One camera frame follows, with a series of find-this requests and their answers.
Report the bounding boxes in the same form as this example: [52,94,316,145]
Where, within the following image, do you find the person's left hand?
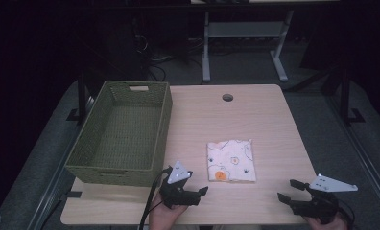
[148,192,190,230]

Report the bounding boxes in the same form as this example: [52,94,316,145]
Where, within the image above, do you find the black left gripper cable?
[138,167,171,230]

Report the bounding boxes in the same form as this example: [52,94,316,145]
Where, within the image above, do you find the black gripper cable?
[337,198,356,230]
[138,167,171,230]

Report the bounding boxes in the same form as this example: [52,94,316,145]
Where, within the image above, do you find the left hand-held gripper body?
[158,160,202,210]

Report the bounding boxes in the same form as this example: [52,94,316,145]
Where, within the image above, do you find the white metal desk frame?
[202,9,296,83]

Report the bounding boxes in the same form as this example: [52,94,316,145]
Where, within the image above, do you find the green woven basket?
[64,80,174,188]

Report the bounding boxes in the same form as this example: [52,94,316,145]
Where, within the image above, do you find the black stand post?
[66,68,91,125]
[338,61,367,126]

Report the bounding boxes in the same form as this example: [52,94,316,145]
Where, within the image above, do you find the aluminium rail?
[325,94,380,221]
[26,95,96,230]

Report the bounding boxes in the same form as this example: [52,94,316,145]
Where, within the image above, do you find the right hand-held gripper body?
[290,173,360,225]

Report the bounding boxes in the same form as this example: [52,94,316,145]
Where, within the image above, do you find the cream patterned cloth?
[206,138,257,183]

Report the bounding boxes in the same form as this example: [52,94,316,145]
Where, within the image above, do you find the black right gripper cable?
[337,198,356,230]

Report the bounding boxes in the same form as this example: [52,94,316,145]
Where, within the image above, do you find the bundle of floor cables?
[131,33,205,82]

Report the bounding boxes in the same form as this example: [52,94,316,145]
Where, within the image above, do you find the black tape strip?
[62,190,83,199]

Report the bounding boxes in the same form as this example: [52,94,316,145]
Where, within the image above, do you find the person's right hand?
[302,212,349,230]

